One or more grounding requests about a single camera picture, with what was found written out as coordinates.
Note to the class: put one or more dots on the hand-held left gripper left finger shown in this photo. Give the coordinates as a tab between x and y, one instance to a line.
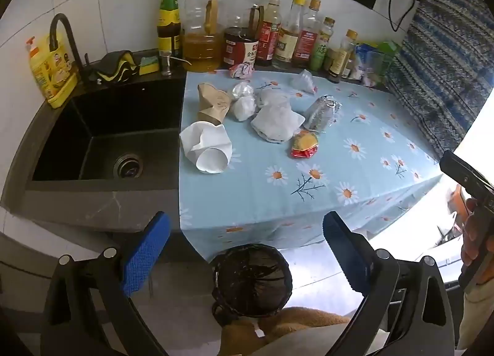
144	251

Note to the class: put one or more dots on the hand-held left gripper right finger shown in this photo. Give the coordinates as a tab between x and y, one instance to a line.
343	251

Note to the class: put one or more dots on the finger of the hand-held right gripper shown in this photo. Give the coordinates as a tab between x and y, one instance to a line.
463	174

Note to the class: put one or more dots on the black bagged trash bin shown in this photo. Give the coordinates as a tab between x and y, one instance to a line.
251	278

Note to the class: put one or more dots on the white crushed paper cup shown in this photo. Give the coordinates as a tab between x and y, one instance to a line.
206	147

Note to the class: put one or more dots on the large white tissue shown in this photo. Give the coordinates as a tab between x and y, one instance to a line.
276	124

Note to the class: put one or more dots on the person's right hand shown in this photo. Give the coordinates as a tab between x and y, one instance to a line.
471	232

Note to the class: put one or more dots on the orange black object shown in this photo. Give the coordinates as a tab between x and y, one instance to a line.
457	195

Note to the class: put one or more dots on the brown fluffy garment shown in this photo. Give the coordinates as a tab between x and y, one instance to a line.
293	321

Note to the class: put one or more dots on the metal sink drain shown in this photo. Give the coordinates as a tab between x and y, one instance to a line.
128	166

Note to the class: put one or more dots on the blue daisy tablecloth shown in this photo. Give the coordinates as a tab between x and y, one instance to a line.
270	197

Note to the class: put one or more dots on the blue patterned cloth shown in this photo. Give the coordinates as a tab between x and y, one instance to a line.
436	70

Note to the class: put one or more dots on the red yellow snack wrapper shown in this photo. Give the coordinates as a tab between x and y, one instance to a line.
305	145

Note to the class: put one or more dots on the grey kitchen cabinet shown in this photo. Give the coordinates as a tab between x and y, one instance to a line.
23	248

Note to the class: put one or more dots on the black kitchen sink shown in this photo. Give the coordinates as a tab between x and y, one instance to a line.
96	120

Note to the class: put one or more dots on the clear plastic cup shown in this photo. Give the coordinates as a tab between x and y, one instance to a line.
322	112

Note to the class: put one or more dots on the green box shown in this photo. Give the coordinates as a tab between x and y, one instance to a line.
388	51

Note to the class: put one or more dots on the blue white packet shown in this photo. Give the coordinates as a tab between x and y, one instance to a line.
366	60

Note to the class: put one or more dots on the brown crushed paper cup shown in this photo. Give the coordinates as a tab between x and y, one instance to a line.
212	103

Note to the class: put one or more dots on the small dark sauce bottle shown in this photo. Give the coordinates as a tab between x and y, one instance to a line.
339	60

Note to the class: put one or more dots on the flat white crumpled tissue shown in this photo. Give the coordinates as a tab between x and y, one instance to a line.
272	96

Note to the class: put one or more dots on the clear plastic bag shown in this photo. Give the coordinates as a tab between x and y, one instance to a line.
305	81

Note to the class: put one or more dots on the small white tissue ball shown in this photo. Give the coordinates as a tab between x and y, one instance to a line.
244	108

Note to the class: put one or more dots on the yellow green sponge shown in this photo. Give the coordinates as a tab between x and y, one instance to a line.
149	65

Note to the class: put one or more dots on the green label clear bottle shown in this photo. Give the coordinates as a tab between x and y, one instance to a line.
319	54

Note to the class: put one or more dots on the black yellow cloth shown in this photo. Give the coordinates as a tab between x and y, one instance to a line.
115	66

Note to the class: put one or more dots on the metal counter soap pump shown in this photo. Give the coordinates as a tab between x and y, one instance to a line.
166	64

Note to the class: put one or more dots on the clear plastic wrap ball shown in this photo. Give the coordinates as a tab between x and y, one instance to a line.
242	89

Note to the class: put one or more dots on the yellow dish soap bottle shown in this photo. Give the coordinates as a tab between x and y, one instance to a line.
50	70

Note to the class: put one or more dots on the clear bottle red label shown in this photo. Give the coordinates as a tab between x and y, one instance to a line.
307	41

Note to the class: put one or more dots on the pink white crumpled wrapper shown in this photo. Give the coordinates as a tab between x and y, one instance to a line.
241	70

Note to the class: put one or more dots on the large cooking oil jug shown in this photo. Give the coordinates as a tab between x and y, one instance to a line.
200	51

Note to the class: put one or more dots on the clear bottle white label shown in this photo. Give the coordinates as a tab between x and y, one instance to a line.
287	43

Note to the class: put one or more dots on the black curved faucet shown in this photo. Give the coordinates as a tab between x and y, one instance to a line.
73	39

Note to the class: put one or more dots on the dark sauce jug red label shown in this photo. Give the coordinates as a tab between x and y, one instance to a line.
239	47

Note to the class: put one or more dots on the black cap red label bottle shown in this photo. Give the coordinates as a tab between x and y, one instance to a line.
269	35

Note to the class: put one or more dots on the green label sauce bottle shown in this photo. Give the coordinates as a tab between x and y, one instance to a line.
168	16

